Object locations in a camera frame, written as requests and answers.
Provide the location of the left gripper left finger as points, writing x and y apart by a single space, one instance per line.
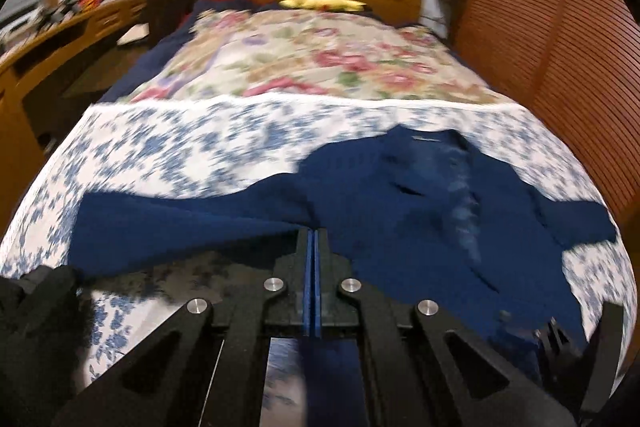
206 364

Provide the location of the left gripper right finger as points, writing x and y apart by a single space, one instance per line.
420 365

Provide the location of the navy blue suit jacket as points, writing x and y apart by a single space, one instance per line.
419 215

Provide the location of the wooden desk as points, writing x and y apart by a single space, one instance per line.
26 67

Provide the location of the pink floral quilt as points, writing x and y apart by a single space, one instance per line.
347 55

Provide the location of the wooden louvered wardrobe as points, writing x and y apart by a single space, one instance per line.
575 65

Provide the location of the dark wooden chair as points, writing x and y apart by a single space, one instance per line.
159 18

